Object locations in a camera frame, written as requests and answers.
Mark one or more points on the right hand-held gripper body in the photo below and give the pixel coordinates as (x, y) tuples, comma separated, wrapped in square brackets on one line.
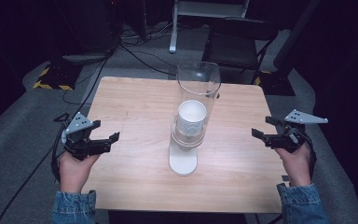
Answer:
[(287, 140)]

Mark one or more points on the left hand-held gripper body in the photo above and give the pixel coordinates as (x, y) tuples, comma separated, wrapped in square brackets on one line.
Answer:
[(77, 141)]

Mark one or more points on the person's right hand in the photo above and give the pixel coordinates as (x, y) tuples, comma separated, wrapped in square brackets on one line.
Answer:
[(298, 166)]

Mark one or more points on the person's left hand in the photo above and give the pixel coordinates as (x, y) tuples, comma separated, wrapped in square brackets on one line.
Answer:
[(73, 174)]

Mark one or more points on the black stand base striped edge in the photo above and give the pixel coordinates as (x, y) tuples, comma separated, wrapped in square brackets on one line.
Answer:
[(59, 77), (278, 84)]

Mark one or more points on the grey flat floor plate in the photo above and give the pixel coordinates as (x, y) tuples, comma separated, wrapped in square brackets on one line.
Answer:
[(85, 57)]

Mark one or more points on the stack of white paper cups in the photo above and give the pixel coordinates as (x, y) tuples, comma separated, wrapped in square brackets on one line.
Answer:
[(192, 116)]

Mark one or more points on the clear plastic cup dispenser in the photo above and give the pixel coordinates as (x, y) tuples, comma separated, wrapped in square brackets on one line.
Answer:
[(183, 161)]

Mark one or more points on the black folding chair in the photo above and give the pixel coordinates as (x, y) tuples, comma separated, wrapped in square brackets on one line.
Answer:
[(233, 46)]

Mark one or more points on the black slanted stand pole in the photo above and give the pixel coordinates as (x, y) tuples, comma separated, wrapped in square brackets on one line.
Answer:
[(295, 34)]

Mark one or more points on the white desk frame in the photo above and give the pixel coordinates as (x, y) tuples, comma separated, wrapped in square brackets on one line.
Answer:
[(174, 34)]

